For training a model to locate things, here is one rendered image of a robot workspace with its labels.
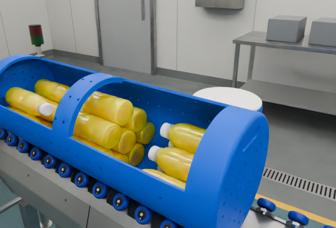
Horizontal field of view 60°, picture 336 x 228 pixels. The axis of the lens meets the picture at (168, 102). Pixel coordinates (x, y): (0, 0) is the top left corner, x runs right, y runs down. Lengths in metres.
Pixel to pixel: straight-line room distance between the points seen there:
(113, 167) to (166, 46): 4.11
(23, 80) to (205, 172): 0.84
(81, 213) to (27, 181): 0.27
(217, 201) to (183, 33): 4.06
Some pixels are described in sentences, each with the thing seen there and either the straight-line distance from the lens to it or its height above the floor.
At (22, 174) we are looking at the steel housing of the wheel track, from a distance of 1.13.
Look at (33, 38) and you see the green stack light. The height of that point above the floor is 1.19.
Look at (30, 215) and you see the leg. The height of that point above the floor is 0.57.
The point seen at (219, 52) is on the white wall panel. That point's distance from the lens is 4.29.
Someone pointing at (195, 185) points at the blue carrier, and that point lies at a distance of 0.54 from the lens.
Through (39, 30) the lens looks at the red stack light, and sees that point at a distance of 1.71.
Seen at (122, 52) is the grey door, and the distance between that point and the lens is 5.20.
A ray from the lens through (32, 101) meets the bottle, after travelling 1.00.
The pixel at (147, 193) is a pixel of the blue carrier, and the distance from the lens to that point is 0.62.
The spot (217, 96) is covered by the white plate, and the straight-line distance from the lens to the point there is 1.21.
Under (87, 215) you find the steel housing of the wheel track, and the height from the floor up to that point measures 0.88.
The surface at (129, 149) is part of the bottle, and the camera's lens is 0.83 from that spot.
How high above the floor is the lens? 1.47
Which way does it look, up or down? 23 degrees down
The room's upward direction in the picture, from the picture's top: straight up
